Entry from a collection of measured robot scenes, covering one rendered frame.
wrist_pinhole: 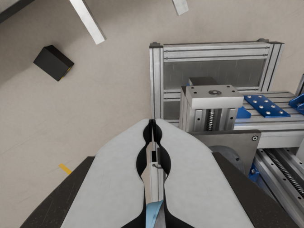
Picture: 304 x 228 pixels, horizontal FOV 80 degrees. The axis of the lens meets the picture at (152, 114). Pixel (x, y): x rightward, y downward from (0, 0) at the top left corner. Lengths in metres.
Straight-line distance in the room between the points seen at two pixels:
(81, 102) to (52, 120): 0.34
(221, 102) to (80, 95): 1.32
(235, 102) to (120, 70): 1.11
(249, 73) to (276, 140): 0.79
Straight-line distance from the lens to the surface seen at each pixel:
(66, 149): 2.03
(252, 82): 1.48
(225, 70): 1.37
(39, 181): 2.49
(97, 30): 0.61
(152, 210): 0.43
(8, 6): 0.86
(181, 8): 0.57
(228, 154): 0.52
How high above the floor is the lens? 1.42
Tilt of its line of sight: 61 degrees down
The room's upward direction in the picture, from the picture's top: 178 degrees clockwise
